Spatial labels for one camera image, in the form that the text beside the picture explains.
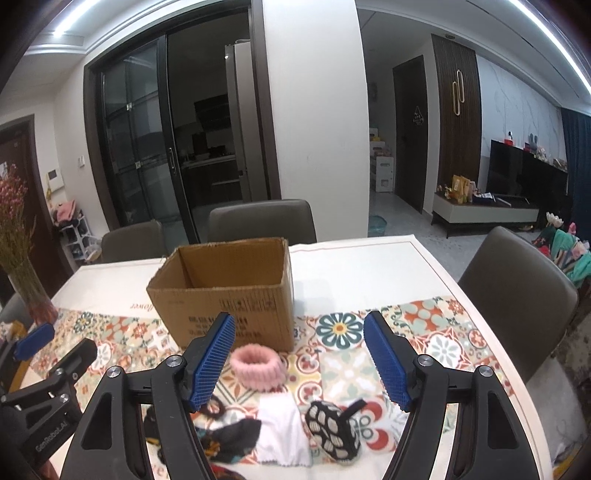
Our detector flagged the pink fluffy headband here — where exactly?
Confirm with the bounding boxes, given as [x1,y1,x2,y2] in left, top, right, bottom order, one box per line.
[229,344,287,392]

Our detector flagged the black white patterned pouch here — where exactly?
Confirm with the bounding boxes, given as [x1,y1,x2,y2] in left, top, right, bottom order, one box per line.
[304,399,367,464]

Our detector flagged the black orange patterned scarf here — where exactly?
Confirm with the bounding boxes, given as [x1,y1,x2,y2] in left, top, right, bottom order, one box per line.
[141,395,262,479]

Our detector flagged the white knitted cloth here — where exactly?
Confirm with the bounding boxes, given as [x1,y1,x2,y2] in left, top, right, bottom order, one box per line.
[256,392,312,468]

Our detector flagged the brown cardboard box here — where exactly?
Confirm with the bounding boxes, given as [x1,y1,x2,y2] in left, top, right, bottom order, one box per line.
[146,238,294,352]

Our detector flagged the patterned tile tablecloth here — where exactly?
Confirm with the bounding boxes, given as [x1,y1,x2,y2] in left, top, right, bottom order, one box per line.
[24,236,553,479]

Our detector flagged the vase with dried flowers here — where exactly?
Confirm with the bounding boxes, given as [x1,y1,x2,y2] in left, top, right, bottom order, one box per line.
[1,164,58,325]

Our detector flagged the shoe rack with items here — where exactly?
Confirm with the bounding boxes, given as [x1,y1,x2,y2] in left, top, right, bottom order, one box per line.
[51,200,101,265]

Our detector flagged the grey chair left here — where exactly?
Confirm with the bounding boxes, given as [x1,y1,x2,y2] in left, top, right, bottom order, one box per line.
[100,220,168,263]

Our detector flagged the grey chair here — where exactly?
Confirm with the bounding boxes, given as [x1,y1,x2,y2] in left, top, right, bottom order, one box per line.
[207,199,318,245]
[459,226,578,382]
[100,220,168,263]

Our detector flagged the teal plastic basket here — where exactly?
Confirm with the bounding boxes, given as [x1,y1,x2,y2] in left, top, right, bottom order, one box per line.
[368,215,388,237]

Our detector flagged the grey chair middle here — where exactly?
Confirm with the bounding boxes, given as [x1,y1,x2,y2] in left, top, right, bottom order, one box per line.
[207,199,318,245]

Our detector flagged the grey chair right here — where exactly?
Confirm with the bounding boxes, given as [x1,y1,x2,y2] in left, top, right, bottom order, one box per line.
[459,226,578,382]

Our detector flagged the white tv cabinet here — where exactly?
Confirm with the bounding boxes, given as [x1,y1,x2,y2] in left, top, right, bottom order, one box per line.
[432,193,539,237]

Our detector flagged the dark glass sliding door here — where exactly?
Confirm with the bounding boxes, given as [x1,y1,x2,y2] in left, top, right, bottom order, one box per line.
[85,35,199,250]

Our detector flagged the black television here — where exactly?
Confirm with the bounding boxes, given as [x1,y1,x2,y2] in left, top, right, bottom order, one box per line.
[486,140,567,211]

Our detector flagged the blue curtain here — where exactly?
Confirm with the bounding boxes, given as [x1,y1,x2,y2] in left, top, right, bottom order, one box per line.
[561,108,591,239]

